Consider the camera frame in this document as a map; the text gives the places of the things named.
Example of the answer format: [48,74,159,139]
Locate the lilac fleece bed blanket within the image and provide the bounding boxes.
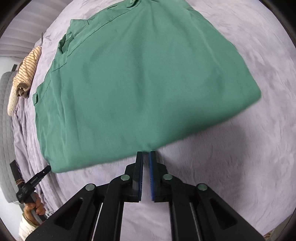
[13,1,295,240]

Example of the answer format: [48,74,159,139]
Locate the striped beige folded garment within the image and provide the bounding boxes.
[13,46,42,98]

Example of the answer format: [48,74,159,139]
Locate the person's left hand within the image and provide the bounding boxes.
[24,198,46,225]

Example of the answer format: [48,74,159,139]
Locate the green garment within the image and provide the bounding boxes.
[33,1,261,173]

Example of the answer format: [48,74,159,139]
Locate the grey quilted mattress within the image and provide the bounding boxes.
[1,71,17,203]

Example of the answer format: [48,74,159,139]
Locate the cream left sleeve forearm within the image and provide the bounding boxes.
[18,213,39,240]

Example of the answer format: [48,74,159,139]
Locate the cream knitted cloth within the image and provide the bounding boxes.
[7,87,19,116]

